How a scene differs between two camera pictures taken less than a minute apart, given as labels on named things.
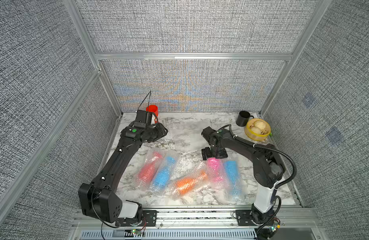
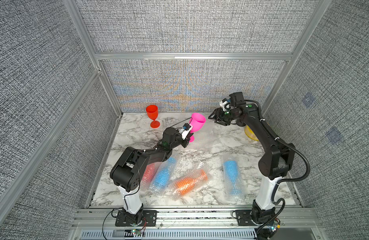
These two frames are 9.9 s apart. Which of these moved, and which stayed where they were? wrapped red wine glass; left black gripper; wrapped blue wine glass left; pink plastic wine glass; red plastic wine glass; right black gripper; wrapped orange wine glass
Moved: right black gripper; pink plastic wine glass; left black gripper
Stayed: wrapped red wine glass; wrapped blue wine glass left; wrapped orange wine glass; red plastic wine glass
